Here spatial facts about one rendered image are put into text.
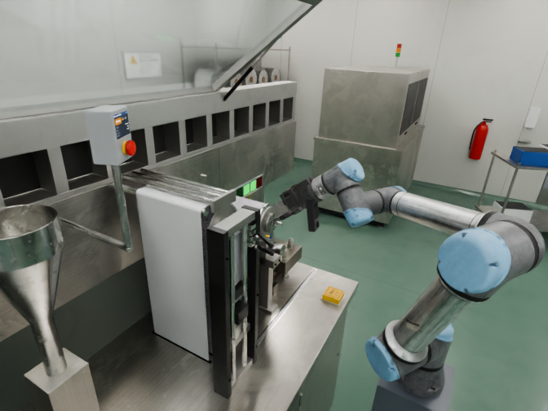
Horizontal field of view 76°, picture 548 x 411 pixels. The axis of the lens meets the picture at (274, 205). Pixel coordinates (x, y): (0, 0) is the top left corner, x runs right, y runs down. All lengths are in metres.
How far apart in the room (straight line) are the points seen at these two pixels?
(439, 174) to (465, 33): 1.87
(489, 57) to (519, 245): 4.77
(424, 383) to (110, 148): 1.04
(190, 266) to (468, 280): 0.69
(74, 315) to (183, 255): 0.37
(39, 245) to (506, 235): 0.84
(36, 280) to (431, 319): 0.80
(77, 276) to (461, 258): 0.99
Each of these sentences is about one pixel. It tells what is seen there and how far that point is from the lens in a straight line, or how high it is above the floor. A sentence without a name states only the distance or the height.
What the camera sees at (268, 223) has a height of 1.26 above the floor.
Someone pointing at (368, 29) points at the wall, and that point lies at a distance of 5.70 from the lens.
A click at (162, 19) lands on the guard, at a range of 0.90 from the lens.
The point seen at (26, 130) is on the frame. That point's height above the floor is 1.63.
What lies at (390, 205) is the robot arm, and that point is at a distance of 1.08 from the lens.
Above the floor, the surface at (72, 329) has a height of 1.04.
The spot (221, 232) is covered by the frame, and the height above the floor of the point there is 1.44.
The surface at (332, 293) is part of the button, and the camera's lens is 1.48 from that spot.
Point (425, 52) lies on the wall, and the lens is 5.53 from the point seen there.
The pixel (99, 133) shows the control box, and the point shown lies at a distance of 0.71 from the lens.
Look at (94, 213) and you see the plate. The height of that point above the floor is 1.37.
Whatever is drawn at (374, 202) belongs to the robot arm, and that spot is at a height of 1.42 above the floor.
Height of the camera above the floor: 1.82
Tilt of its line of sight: 24 degrees down
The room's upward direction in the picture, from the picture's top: 2 degrees clockwise
